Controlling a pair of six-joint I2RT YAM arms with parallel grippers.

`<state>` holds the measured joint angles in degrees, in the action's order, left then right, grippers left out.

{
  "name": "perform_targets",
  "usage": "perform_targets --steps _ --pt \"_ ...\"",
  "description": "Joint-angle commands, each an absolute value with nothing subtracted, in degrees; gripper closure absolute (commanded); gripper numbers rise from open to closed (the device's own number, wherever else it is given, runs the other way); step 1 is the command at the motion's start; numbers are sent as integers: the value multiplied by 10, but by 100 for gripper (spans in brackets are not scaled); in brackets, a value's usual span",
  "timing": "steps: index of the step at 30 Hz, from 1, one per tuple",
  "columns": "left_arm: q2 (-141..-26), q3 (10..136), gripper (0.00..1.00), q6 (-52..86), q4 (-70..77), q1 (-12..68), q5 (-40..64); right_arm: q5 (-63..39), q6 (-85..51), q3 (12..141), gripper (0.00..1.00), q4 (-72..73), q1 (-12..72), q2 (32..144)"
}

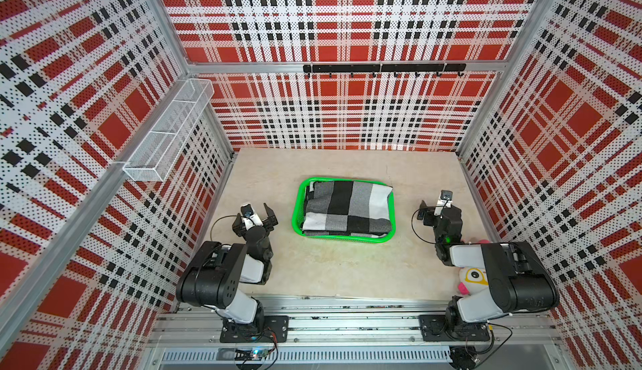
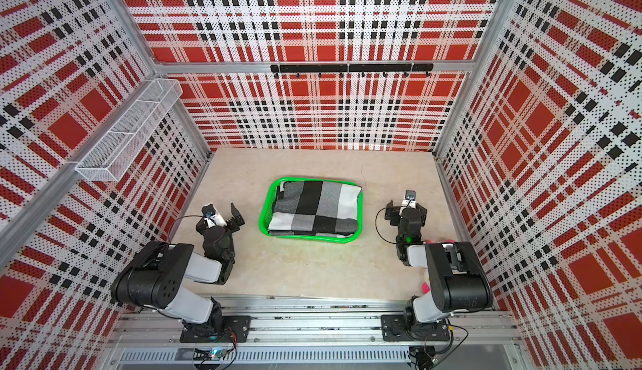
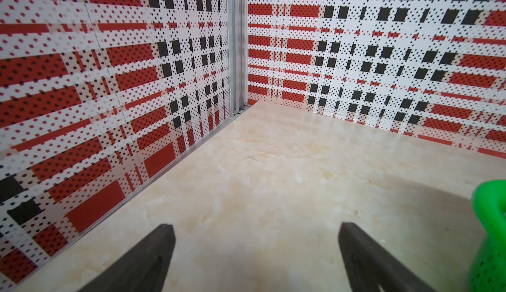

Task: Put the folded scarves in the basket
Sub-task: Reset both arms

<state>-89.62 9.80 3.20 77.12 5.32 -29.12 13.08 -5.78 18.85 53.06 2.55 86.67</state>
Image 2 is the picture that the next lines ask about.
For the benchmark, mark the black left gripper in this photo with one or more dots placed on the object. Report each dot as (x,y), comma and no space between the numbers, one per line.
(239,220)

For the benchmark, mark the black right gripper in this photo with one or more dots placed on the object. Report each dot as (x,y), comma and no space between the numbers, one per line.
(396,214)

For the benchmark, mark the green plastic basket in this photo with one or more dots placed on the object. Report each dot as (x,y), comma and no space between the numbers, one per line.
(263,219)

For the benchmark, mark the grey black white checked scarf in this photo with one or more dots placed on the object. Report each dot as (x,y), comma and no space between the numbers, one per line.
(316,207)

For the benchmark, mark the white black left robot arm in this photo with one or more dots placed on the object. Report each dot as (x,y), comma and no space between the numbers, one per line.
(154,279)

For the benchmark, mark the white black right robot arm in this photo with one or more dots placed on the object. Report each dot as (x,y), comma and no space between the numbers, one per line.
(456,278)

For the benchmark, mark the pink white plush toy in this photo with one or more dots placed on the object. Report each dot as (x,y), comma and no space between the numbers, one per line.
(439,265)

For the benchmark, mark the green circuit board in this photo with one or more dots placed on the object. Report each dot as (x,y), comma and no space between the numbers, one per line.
(214,354)

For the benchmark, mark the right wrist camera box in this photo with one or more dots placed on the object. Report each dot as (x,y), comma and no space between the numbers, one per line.
(409,199)

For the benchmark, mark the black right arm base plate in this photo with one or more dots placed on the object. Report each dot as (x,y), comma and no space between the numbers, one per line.
(396,328)

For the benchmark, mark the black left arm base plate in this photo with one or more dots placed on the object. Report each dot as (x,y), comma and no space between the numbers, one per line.
(226,329)

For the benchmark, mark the black wall hook rail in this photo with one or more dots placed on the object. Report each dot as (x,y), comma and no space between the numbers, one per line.
(298,69)

